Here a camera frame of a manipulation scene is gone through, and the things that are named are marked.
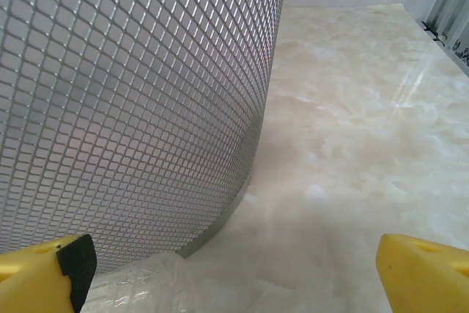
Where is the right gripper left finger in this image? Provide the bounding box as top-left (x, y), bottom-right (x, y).
top-left (0, 233), bottom-right (97, 313)

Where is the silver wire mesh bin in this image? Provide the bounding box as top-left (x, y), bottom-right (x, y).
top-left (0, 0), bottom-right (289, 277)

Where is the clear plastic bin liner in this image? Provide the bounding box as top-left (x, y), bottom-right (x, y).
top-left (81, 252), bottom-right (235, 313)

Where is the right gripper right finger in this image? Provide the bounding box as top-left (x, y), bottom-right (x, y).
top-left (376, 233), bottom-right (469, 313)

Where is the aluminium side rail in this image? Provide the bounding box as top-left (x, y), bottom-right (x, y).
top-left (421, 19), bottom-right (469, 67)

